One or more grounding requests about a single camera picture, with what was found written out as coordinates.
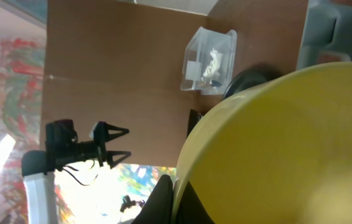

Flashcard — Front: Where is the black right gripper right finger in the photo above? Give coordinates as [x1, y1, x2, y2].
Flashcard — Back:
[177, 182, 214, 224]

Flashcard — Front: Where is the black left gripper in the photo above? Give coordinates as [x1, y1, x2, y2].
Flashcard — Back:
[45, 119, 131, 170]

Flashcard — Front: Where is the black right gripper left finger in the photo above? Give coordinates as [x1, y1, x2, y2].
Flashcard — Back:
[132, 175, 173, 224]

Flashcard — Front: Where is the yellow bowl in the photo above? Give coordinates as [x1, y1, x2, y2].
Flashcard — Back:
[171, 62, 352, 223]

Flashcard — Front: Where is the white tissue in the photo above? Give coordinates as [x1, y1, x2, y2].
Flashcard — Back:
[201, 49, 223, 82]

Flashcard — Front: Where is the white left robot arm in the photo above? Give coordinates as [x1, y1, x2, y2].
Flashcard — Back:
[21, 119, 173, 223]

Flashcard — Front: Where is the clear plastic waste bin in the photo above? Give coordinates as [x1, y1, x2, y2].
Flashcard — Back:
[181, 27, 237, 95]

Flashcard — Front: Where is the grey plastic dishwasher rack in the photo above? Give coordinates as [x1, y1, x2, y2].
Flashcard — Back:
[296, 0, 352, 70]

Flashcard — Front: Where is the colourful abstract floor mat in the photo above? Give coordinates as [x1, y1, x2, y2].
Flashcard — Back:
[0, 37, 176, 223]

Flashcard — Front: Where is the round black tray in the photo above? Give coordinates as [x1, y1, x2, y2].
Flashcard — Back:
[222, 64, 283, 100]

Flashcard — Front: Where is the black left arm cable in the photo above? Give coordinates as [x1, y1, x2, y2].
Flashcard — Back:
[57, 157, 99, 187]

